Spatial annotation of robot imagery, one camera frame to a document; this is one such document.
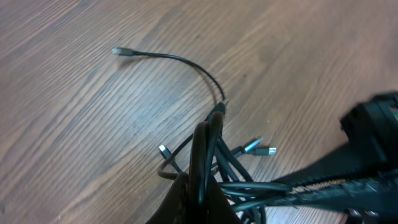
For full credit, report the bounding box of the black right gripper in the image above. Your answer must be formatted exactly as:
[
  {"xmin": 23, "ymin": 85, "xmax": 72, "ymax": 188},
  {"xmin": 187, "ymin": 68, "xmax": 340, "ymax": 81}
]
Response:
[{"xmin": 233, "ymin": 90, "xmax": 398, "ymax": 215}]

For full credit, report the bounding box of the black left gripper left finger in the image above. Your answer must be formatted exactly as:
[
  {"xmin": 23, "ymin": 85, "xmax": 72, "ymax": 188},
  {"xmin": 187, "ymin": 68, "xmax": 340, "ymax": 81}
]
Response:
[{"xmin": 146, "ymin": 173, "xmax": 188, "ymax": 224}]

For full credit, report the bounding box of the black USB cable silver plug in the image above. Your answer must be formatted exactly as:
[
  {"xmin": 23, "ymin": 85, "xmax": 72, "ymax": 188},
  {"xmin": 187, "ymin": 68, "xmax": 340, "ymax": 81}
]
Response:
[{"xmin": 158, "ymin": 111, "xmax": 291, "ymax": 223}]

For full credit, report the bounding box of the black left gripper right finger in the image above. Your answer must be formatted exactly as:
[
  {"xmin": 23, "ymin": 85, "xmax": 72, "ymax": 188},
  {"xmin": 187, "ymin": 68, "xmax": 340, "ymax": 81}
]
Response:
[{"xmin": 207, "ymin": 177, "xmax": 242, "ymax": 224}]

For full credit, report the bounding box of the black USB cable blue plug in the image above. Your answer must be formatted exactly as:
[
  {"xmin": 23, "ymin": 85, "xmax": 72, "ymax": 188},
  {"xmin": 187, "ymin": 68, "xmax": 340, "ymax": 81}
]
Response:
[{"xmin": 111, "ymin": 47, "xmax": 265, "ymax": 224}]

